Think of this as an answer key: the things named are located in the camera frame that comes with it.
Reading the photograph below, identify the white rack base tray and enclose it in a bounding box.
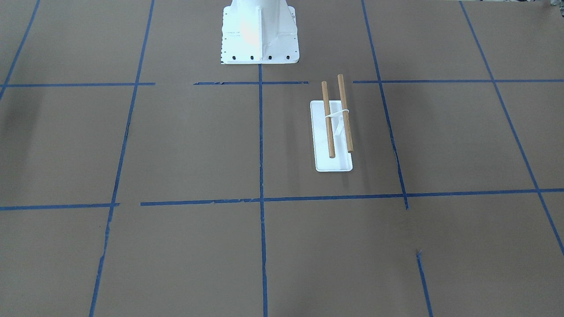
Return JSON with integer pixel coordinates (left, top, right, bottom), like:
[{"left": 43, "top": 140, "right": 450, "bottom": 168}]
[{"left": 310, "top": 100, "right": 354, "bottom": 172}]

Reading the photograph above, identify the rear wooden rack rod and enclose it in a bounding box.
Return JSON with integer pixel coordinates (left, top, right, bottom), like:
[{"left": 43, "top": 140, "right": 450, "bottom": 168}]
[{"left": 337, "top": 74, "right": 354, "bottom": 153}]

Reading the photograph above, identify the wooden rack rod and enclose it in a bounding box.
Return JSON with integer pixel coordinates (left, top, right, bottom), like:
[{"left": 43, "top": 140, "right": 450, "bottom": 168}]
[
  {"left": 337, "top": 74, "right": 354, "bottom": 153},
  {"left": 322, "top": 81, "right": 336, "bottom": 159}
]

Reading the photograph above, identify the front wooden rack rod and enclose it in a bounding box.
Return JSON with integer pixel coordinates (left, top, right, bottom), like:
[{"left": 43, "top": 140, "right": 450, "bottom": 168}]
[{"left": 322, "top": 81, "right": 336, "bottom": 159}]

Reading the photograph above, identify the white rack wire stand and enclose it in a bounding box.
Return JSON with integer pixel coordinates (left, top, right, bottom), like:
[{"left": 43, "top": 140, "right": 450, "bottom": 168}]
[{"left": 325, "top": 110, "right": 349, "bottom": 136}]

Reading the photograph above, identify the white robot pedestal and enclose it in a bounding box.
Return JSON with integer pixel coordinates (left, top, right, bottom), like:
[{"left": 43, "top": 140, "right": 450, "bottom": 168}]
[{"left": 220, "top": 0, "right": 300, "bottom": 65}]

